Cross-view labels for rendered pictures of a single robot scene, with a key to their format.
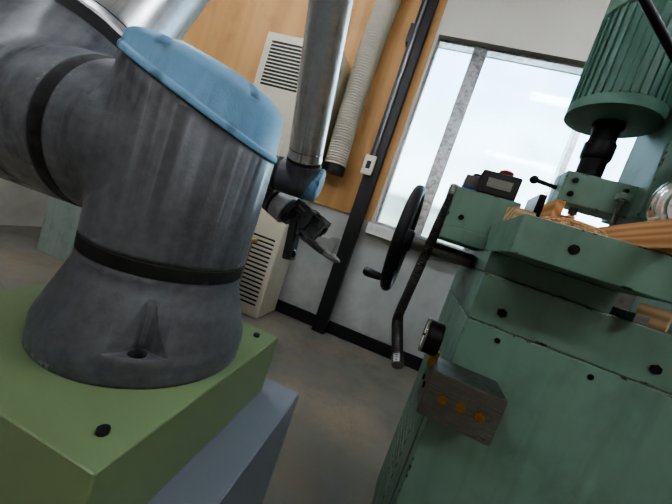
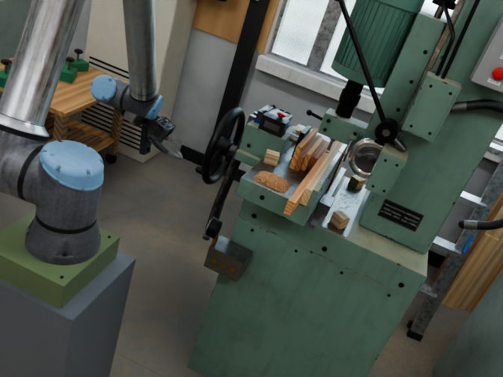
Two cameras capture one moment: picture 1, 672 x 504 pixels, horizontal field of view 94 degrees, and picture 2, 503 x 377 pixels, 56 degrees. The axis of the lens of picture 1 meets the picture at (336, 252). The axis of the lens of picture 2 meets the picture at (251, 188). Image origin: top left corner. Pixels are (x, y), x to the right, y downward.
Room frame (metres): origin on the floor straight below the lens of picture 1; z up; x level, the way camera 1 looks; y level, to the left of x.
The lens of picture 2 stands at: (-0.71, -0.22, 1.49)
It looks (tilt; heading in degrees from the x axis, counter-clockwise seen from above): 28 degrees down; 357
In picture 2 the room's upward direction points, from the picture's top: 19 degrees clockwise
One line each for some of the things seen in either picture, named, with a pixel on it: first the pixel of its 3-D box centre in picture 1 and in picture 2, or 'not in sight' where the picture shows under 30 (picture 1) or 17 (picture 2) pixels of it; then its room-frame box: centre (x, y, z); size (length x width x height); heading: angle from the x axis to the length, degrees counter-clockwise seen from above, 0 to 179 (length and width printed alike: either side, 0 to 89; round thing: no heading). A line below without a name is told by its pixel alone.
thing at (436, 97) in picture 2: not in sight; (430, 106); (0.53, -0.65, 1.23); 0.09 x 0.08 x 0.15; 75
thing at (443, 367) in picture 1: (457, 396); (227, 258); (0.52, -0.28, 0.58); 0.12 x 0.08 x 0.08; 75
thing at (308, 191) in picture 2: not in sight; (329, 161); (0.70, -0.50, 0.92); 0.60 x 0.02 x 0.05; 165
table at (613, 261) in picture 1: (506, 246); (287, 160); (0.74, -0.37, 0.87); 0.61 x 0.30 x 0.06; 165
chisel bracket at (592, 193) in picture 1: (588, 199); (343, 130); (0.73, -0.50, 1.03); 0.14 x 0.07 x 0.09; 75
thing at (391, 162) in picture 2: not in sight; (386, 170); (0.54, -0.62, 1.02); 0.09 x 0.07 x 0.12; 165
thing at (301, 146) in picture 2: (535, 223); (304, 147); (0.72, -0.41, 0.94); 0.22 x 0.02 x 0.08; 165
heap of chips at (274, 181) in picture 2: (570, 225); (273, 179); (0.49, -0.33, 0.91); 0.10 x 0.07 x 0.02; 75
